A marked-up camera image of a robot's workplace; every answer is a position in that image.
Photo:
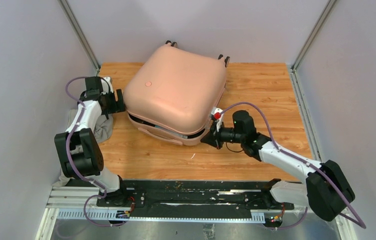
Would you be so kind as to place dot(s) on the aluminium frame rails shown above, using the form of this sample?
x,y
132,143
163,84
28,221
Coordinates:
x,y
79,203

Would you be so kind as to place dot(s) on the pink suitcase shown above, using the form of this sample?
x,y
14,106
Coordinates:
x,y
174,93

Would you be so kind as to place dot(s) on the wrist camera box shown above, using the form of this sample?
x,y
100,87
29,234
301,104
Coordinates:
x,y
217,116
108,80

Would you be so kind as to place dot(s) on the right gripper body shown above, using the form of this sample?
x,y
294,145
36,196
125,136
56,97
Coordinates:
x,y
229,134

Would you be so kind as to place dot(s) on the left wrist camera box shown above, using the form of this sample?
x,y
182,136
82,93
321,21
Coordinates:
x,y
108,80

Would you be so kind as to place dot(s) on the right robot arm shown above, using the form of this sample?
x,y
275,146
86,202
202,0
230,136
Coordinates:
x,y
323,187

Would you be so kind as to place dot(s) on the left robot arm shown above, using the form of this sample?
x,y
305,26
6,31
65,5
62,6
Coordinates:
x,y
78,151

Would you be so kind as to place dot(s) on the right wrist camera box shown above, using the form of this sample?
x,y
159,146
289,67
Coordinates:
x,y
217,116

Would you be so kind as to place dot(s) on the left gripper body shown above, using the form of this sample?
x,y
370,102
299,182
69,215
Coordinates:
x,y
110,100

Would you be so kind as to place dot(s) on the grey cloth garment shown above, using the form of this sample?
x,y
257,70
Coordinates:
x,y
102,132

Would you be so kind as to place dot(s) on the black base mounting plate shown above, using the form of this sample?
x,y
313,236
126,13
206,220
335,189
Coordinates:
x,y
193,199

